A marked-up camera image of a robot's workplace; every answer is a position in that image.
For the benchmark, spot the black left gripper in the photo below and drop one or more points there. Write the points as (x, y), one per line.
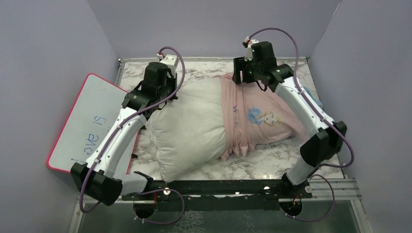
(173, 80)

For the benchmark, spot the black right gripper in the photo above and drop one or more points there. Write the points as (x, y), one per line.
(239, 64)

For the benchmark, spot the white pillow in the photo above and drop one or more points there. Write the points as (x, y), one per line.
(189, 132)

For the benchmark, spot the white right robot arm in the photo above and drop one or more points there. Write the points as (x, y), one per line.
(325, 134)

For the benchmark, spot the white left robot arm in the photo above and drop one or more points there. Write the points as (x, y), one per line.
(96, 176)

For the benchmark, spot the pink-framed whiteboard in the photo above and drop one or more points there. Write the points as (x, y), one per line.
(93, 113)

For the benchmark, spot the blue plastic object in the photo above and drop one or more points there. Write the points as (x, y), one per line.
(315, 99)

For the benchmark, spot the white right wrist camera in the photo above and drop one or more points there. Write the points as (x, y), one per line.
(247, 43)

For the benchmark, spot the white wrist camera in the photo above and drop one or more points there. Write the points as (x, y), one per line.
(247, 43)
(171, 61)

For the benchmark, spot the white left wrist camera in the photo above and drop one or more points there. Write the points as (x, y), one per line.
(171, 61)

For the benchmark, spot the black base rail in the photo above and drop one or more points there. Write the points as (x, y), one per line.
(217, 195)

